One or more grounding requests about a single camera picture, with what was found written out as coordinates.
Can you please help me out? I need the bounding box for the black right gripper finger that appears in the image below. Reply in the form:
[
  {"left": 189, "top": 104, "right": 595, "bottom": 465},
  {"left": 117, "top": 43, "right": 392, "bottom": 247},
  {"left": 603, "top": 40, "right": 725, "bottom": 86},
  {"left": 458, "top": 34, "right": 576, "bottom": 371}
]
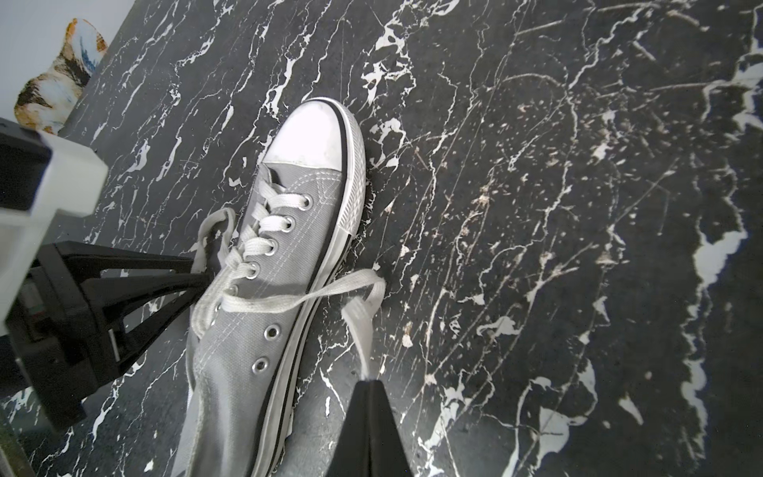
[{"left": 325, "top": 380, "right": 412, "bottom": 477}]

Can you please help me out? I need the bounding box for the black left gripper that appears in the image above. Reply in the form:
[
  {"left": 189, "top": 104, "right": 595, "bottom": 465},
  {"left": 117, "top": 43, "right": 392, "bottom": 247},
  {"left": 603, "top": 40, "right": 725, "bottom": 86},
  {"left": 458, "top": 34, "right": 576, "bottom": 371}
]
[{"left": 1, "top": 240, "right": 211, "bottom": 431}]

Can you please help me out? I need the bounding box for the white shoelace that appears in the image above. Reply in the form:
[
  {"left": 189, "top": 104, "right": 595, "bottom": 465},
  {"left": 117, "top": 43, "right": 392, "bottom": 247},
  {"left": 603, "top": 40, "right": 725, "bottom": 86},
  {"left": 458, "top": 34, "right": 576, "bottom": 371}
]
[{"left": 190, "top": 181, "right": 385, "bottom": 381}]

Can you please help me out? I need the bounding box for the grey canvas sneaker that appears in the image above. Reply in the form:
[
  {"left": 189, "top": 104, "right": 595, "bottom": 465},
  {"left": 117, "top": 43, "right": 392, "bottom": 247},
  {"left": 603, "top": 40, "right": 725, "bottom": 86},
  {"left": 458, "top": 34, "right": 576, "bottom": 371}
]
[{"left": 172, "top": 97, "right": 367, "bottom": 476}]

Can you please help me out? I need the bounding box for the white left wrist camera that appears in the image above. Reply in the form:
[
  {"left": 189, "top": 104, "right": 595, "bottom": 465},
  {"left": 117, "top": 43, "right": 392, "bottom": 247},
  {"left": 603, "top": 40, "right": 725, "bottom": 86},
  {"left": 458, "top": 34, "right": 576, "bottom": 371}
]
[{"left": 0, "top": 119, "right": 108, "bottom": 320}]

